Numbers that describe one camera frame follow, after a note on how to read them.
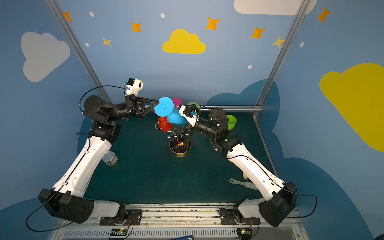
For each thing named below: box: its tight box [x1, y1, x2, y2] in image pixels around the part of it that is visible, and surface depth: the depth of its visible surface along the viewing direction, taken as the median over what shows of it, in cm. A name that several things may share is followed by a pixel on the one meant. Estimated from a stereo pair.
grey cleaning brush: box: [229, 178, 259, 191], surface depth 87 cm
